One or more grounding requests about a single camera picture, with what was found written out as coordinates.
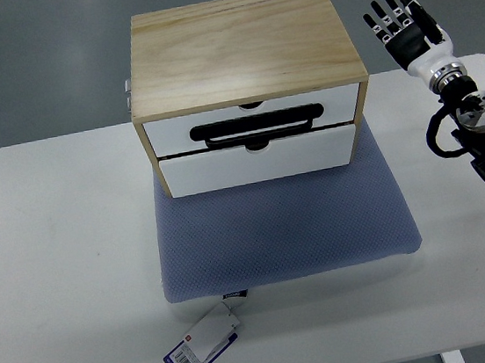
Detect wooden drawer cabinet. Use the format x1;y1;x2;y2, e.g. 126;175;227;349
130;0;369;183

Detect white hinge clips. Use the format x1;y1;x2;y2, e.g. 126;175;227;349
124;78;133;113

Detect white blue product tag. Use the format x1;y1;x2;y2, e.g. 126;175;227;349
163;301;241;363

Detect blue mesh cushion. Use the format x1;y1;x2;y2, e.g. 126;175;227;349
154;125;423;303

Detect black drawer handle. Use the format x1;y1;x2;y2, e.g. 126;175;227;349
189;103;324;149

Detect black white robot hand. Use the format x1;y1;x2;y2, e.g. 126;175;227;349
363;0;467;95

